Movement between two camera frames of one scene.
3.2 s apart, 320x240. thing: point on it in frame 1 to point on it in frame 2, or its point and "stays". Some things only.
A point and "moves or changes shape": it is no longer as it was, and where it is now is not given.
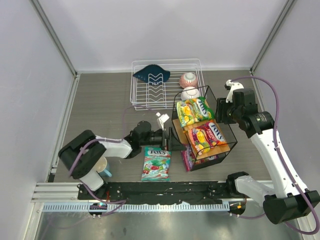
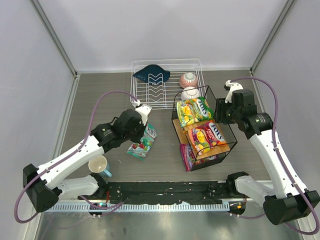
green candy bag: x=191 y=110 stays
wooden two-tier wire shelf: x=206 y=136 stays
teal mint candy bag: x=156 y=164 moves or changes shape
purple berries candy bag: x=189 y=160 stays
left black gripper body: x=170 y=138 to x=139 y=130
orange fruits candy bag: x=205 y=136 stays
